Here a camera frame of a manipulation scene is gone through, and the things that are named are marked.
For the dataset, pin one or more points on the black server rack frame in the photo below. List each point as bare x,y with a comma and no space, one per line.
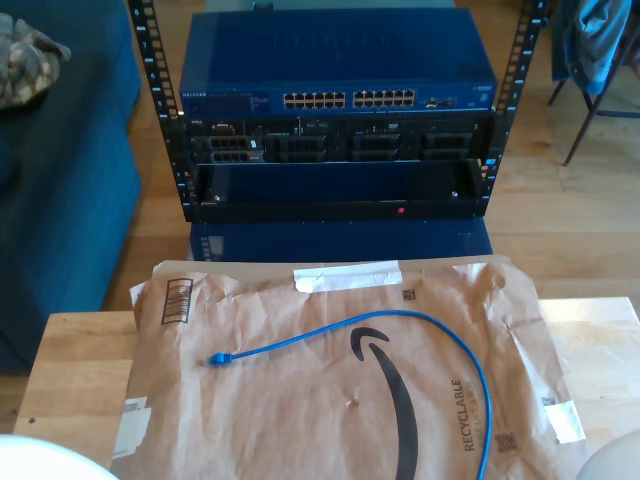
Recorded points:
152,60

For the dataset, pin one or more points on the brown paper mailer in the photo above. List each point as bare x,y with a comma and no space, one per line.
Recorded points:
280,400

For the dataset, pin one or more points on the black rack server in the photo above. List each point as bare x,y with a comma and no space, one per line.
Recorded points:
340,132

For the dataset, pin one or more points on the white tape strip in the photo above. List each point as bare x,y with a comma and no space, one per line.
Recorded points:
565,422
345,276

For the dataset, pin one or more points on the camouflage cloth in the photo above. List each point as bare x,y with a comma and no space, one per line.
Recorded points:
25,65

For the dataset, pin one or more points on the white shipping label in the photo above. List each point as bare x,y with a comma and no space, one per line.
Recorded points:
132,425

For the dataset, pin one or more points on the blue-grey jacket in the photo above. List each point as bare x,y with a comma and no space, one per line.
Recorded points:
595,35

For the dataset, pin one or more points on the blue network switch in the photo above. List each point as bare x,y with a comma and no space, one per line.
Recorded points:
340,50

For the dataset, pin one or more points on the dark metal chair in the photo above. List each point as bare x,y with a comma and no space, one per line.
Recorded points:
575,147

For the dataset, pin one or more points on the blue sofa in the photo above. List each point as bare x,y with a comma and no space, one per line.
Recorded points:
65,200

